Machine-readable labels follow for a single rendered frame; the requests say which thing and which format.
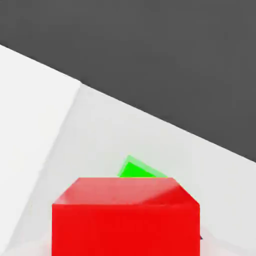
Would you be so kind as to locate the small red cube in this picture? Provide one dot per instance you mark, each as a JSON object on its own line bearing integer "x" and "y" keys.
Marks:
{"x": 126, "y": 228}

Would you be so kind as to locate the small green cube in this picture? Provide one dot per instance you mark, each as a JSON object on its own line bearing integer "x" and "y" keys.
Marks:
{"x": 136, "y": 171}

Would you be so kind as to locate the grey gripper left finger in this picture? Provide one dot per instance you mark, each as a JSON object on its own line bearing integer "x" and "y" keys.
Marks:
{"x": 43, "y": 250}

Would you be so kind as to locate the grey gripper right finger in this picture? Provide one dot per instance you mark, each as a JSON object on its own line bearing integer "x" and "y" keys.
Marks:
{"x": 206, "y": 247}

